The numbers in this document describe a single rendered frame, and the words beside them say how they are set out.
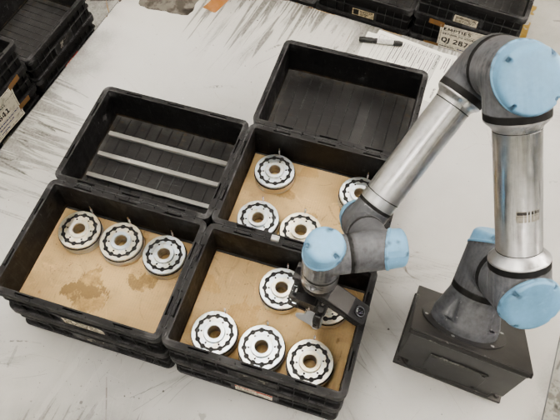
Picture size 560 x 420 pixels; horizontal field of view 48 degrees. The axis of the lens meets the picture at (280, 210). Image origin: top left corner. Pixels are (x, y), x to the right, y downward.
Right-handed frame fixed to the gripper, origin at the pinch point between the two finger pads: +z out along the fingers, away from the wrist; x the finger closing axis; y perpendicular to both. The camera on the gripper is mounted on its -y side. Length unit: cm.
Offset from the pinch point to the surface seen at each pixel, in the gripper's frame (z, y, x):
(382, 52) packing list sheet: 15, 17, -96
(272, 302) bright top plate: -0.7, 11.6, 1.5
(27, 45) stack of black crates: 47, 150, -74
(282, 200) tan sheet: 2.1, 21.0, -25.4
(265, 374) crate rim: -6.5, 5.7, 18.5
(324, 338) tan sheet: 2.1, -2.1, 3.8
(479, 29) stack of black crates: 35, -9, -142
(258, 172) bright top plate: -0.8, 29.1, -29.1
